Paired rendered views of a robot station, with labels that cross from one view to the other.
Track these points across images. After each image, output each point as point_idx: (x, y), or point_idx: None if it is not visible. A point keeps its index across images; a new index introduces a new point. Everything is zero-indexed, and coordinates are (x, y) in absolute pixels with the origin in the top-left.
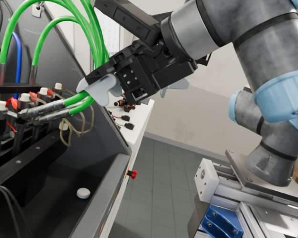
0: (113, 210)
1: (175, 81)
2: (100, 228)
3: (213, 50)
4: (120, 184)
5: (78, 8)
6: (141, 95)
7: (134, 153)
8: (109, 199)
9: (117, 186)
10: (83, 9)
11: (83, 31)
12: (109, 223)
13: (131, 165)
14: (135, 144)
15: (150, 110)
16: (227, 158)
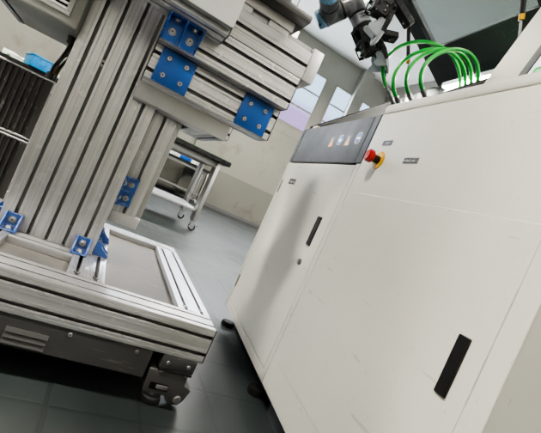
0: (345, 200)
1: (353, 39)
2: (331, 135)
3: (350, 22)
4: (355, 139)
5: (519, 42)
6: (360, 54)
7: (411, 151)
8: (341, 123)
9: (349, 122)
10: (534, 37)
11: (518, 56)
12: (336, 231)
13: (417, 206)
14: (397, 116)
15: (517, 76)
16: (302, 27)
